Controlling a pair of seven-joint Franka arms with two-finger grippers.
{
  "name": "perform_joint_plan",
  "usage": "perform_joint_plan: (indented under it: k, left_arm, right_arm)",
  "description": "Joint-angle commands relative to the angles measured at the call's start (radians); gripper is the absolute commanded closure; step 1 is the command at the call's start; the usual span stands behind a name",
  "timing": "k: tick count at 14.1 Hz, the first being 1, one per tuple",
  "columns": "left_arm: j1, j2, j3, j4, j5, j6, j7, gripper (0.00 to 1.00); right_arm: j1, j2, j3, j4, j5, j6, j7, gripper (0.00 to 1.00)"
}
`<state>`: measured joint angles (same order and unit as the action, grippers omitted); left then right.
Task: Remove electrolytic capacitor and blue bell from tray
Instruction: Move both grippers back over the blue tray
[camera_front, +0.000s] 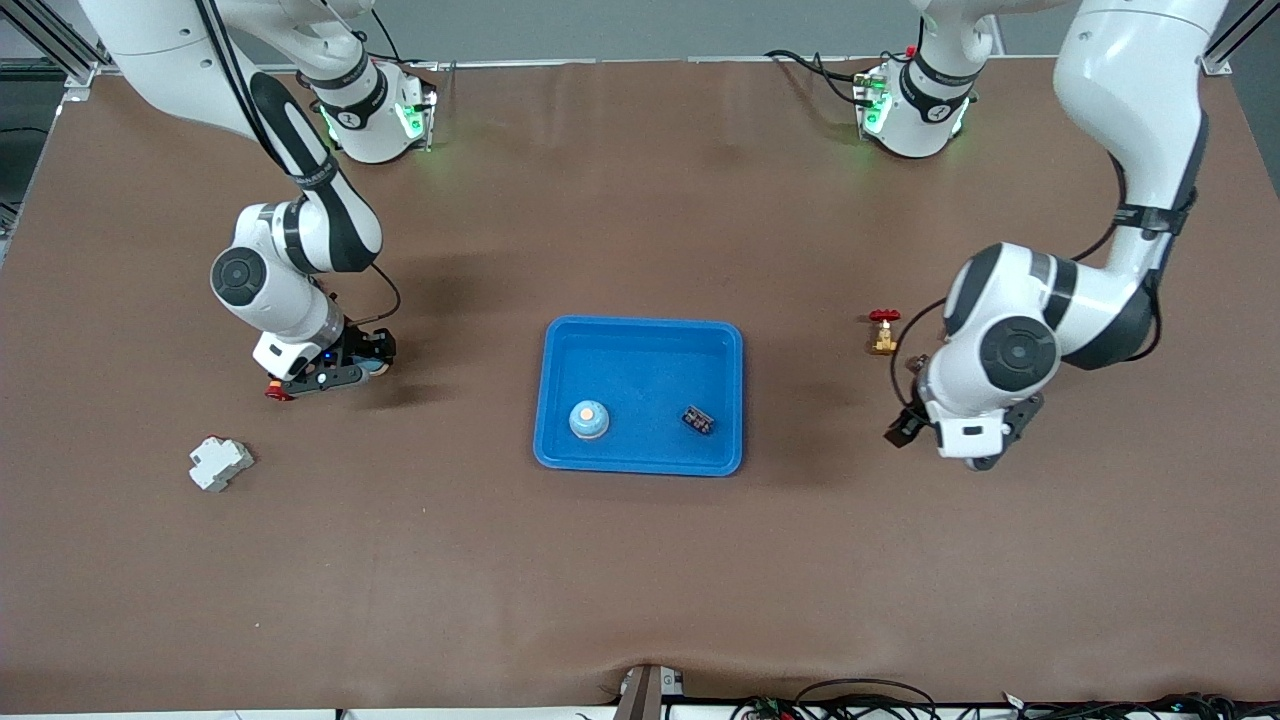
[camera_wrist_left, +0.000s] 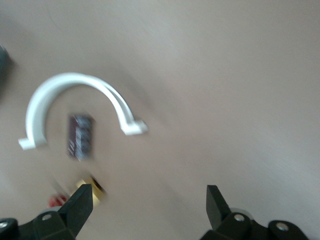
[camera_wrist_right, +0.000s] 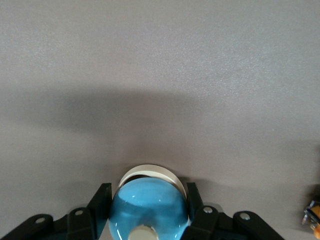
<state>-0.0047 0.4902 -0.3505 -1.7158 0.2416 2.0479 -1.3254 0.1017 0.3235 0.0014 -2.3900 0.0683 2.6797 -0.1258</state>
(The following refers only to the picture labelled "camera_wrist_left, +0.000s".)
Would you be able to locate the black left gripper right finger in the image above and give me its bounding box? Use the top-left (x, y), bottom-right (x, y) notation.
top-left (199, 184), bottom-right (311, 240)

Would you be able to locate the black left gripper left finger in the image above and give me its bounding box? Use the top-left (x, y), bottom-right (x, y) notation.
top-left (0, 183), bottom-right (94, 240)

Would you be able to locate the dark cylindrical capacitor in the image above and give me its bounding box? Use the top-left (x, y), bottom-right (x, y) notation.
top-left (66, 113), bottom-right (97, 161)

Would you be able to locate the white curved pipe clamp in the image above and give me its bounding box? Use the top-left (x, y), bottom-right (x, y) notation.
top-left (17, 72), bottom-right (150, 151)

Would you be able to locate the brass valve red handle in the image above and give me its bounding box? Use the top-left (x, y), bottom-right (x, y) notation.
top-left (47, 174), bottom-right (109, 208)

